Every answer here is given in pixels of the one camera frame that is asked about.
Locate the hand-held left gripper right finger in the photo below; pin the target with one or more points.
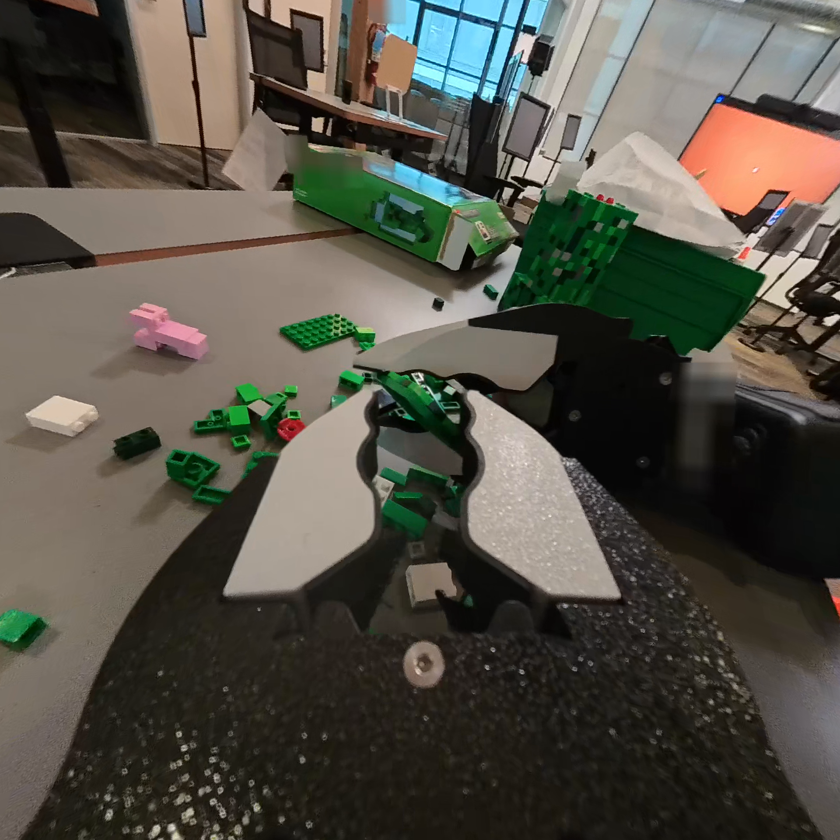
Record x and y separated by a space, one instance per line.
531 518

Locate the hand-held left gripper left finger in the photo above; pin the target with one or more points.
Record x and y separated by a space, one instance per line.
308 518

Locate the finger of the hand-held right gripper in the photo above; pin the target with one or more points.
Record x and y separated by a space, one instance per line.
420 443
472 354

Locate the small green brick assembly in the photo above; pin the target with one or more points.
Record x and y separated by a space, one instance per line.
413 400

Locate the pile of green bricks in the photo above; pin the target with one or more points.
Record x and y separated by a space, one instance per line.
239 417

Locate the grey desk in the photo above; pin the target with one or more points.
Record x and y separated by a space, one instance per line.
98 525

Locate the red round brick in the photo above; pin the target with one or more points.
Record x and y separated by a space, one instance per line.
291 429

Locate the white brick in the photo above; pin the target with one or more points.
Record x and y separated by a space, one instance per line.
430 581
62 415

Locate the large green brick box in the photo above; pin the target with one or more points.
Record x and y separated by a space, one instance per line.
656 289

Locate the green hollow brick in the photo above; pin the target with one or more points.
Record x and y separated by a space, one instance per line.
190 469

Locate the green studded plate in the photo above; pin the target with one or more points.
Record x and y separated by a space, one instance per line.
318 331

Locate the green cardboard box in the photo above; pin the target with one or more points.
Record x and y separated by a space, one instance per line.
407 216

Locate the dark green studded brick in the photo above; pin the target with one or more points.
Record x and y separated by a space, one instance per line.
136 443

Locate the black office chair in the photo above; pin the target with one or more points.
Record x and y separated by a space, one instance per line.
817 308

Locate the white crumpled paper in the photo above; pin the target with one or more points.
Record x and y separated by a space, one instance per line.
656 184

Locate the pink brick pig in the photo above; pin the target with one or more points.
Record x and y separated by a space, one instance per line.
170 331

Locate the dark screen on stand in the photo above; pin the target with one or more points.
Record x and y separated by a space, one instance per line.
525 124

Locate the wooden edged table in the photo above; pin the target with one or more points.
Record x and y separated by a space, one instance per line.
367 115

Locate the large orange screen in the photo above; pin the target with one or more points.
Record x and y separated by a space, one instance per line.
768 157

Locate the white hanging cloth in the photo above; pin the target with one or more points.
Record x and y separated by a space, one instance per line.
256 154

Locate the wooden post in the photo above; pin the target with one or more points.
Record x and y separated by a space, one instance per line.
364 52

